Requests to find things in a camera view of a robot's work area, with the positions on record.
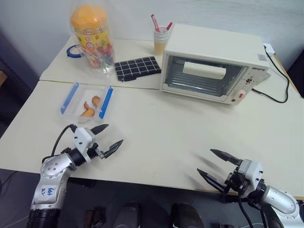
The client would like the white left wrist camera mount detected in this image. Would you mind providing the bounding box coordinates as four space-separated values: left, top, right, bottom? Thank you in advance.
73 127 98 163

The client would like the snack jar with orange lid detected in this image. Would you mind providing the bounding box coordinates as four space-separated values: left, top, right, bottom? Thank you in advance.
70 5 114 69

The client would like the dark rounded shape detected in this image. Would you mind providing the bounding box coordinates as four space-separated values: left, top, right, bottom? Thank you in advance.
170 202 203 228
113 201 141 228

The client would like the clear container with blue clips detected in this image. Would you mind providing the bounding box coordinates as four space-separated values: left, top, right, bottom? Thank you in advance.
57 81 114 124

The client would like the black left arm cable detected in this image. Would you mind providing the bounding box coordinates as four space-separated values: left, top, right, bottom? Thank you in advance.
52 123 77 157

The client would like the white toaster oven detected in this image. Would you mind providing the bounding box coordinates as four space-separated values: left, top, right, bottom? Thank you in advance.
159 22 272 106

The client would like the blue tape roll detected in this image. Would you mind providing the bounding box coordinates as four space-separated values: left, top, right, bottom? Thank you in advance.
66 44 85 58

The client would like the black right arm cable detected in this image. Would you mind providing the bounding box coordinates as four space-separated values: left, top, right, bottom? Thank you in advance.
237 190 269 228

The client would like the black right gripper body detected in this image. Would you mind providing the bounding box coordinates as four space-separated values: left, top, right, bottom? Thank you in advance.
224 165 250 198

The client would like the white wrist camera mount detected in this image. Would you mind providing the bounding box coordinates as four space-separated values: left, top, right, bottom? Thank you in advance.
73 127 98 163
237 159 264 191

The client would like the black white-grid pad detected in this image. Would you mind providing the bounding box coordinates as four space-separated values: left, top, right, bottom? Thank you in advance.
114 56 162 82

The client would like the black power cable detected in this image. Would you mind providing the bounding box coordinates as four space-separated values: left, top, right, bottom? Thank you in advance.
251 44 291 104

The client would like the long red white pen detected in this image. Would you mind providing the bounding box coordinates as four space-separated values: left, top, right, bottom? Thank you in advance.
150 14 162 33

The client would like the white power socket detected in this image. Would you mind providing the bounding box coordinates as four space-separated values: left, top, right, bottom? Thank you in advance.
263 43 276 54

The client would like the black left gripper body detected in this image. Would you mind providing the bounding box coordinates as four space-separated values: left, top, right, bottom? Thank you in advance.
86 142 107 160

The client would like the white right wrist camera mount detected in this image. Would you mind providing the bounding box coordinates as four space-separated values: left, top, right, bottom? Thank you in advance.
237 159 264 191

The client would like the glass oven door with handle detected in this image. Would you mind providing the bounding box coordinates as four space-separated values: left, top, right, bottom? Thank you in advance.
161 53 247 99

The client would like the blue container clip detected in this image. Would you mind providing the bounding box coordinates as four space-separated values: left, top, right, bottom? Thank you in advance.
98 86 114 120
60 82 80 114

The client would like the brown dark shape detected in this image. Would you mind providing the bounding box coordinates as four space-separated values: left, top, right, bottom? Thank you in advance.
85 206 107 228

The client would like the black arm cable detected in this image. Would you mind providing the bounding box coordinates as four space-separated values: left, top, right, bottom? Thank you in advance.
52 123 77 157
237 190 269 228

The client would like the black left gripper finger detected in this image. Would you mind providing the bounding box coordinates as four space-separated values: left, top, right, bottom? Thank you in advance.
91 123 110 136
104 139 124 159

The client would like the clear plastic bag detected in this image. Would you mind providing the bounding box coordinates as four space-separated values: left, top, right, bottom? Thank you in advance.
69 0 116 77

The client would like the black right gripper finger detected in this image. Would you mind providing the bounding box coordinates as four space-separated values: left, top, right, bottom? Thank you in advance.
209 149 242 166
197 168 226 193

